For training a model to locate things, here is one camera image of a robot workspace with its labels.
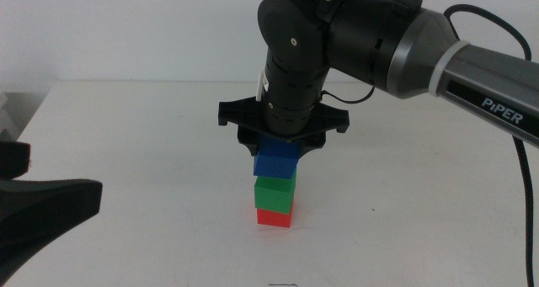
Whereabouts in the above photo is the blue cube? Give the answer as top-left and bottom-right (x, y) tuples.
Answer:
(253, 136), (302, 180)

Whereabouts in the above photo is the green cube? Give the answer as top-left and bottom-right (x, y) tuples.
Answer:
(253, 168), (297, 215)

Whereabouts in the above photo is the red cube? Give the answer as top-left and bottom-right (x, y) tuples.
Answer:
(256, 201), (295, 229)

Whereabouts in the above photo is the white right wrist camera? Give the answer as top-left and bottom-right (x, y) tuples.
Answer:
(255, 69), (270, 104)

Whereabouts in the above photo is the thin black right gripper wire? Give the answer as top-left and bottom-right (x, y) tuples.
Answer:
(320, 86), (376, 105)

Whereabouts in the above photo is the black braided right camera cable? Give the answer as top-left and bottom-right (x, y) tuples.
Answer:
(442, 3), (536, 287)

